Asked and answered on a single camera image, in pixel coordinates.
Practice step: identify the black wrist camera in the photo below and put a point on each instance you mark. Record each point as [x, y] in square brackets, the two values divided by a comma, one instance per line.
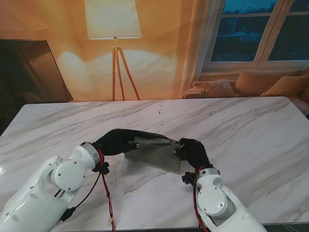
[102, 168]
[188, 178]

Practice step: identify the tripod floor lamp white shade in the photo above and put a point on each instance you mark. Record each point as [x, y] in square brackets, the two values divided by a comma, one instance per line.
[113, 19]

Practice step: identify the orange knit cushion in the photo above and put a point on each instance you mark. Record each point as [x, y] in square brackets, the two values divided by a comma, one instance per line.
[289, 85]

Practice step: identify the beige knit cushion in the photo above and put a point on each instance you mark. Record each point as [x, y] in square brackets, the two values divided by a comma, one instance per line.
[212, 88]

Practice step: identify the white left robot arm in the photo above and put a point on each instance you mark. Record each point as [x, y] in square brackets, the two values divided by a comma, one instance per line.
[48, 191]

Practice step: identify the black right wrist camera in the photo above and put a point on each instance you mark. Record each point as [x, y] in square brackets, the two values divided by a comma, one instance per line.
[188, 178]

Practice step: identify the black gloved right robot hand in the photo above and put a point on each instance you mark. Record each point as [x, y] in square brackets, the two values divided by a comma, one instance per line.
[193, 152]

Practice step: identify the plain orange cushion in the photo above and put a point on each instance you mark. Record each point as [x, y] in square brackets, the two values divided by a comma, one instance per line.
[253, 83]

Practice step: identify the white framed night window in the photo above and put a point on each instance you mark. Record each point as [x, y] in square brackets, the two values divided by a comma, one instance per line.
[241, 36]

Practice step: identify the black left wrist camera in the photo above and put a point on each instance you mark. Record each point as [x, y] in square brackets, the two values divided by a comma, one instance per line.
[102, 168]

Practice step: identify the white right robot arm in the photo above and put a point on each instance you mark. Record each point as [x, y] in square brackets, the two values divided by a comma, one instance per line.
[222, 203]

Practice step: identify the grey fabric storage pouch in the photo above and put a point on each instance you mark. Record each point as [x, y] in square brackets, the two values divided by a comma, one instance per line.
[154, 154]

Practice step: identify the beige sofa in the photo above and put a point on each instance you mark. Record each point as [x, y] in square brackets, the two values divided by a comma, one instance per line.
[301, 104]

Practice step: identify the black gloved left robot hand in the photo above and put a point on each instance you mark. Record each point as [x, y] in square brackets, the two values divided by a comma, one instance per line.
[114, 143]

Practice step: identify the cream sheer curtain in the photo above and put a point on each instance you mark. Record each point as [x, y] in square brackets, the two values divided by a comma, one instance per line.
[193, 48]

